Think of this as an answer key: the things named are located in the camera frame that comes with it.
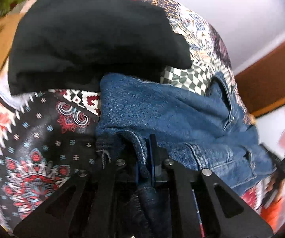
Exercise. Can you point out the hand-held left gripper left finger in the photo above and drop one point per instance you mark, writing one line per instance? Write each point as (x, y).
(126, 176)

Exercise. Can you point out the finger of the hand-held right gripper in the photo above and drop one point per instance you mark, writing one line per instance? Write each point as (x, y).
(271, 155)

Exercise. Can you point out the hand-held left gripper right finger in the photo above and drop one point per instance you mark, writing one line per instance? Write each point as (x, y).
(153, 158)

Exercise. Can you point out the blue denim jacket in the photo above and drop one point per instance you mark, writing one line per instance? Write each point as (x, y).
(182, 119)

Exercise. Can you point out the white heart-print sliding door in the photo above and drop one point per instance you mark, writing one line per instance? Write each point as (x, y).
(276, 129)

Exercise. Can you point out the wooden door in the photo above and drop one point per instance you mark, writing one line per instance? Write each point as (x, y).
(269, 79)

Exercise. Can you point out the patchwork patterned bedspread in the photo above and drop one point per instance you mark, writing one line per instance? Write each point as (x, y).
(33, 133)

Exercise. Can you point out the black garment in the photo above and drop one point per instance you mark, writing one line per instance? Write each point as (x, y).
(90, 37)

